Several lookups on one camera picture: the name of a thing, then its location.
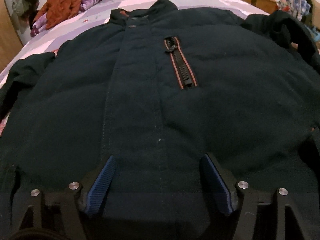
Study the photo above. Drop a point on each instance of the orange red jacket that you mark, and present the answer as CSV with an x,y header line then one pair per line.
x,y
54,12

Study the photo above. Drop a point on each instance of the hanging bags on wall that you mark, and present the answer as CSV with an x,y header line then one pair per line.
x,y
26,10

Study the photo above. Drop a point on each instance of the dark navy padded jacket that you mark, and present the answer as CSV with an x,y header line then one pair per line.
x,y
157,89

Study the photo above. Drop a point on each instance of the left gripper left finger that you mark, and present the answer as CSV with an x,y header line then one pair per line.
x,y
57,215

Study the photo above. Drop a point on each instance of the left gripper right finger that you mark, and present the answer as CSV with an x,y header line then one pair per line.
x,y
246,213

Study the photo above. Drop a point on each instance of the pink purple checkered bedsheet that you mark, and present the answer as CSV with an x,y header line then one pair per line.
x,y
99,14

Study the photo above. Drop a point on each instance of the plaid hanging clothes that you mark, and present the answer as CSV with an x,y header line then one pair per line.
x,y
299,9

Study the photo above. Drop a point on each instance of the wooden wardrobe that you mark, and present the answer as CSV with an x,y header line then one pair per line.
x,y
10,43

